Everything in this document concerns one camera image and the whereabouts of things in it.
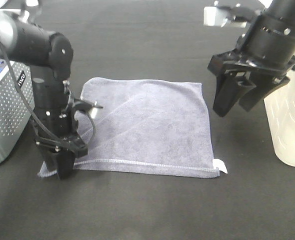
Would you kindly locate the grey perforated laundry basket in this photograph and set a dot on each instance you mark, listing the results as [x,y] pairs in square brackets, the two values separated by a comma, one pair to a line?
[14,115]

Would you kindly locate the black table mat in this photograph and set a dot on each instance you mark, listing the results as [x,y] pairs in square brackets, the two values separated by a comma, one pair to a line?
[150,39]

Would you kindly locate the grey microfibre towel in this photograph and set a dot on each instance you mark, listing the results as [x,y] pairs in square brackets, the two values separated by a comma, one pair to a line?
[148,126]

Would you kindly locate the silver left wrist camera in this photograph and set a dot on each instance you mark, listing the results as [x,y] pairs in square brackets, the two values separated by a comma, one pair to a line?
[90,109]

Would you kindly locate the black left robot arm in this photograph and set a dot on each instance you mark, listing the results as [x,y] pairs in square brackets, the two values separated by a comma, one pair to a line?
[49,55]

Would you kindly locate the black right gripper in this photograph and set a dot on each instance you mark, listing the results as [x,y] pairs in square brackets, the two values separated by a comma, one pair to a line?
[236,73]

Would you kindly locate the white translucent storage bin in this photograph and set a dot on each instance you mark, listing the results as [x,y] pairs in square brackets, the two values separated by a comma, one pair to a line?
[280,111]

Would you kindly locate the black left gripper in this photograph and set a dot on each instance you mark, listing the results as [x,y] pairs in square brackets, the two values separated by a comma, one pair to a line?
[58,163]

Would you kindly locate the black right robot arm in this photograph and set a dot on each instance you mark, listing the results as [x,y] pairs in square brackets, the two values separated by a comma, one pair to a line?
[262,57]

